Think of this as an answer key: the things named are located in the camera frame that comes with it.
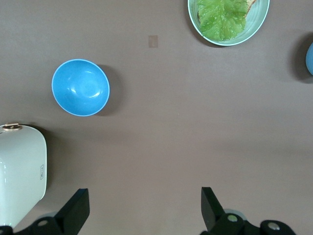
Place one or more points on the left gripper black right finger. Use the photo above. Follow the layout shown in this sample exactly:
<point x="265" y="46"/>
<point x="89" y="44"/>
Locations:
<point x="215" y="218"/>

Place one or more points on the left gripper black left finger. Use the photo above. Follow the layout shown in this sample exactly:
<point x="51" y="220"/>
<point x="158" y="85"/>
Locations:
<point x="73" y="213"/>

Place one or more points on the large blue bowl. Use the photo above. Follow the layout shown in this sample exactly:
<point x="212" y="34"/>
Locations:
<point x="80" y="87"/>

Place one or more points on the small blue bowl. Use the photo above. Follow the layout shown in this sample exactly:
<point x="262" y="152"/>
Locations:
<point x="310" y="58"/>

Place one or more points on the white toaster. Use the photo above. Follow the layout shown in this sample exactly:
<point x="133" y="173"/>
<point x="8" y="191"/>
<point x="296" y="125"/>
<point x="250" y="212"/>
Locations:
<point x="22" y="171"/>

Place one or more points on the green lettuce leaf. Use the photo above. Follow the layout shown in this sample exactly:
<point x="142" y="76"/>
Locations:
<point x="220" y="19"/>

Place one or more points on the light green plate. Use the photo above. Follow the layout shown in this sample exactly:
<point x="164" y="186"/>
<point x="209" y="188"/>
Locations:
<point x="256" y="22"/>

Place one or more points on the brown bread slice on plate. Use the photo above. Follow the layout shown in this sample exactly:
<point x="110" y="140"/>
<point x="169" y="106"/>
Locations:
<point x="250" y="3"/>

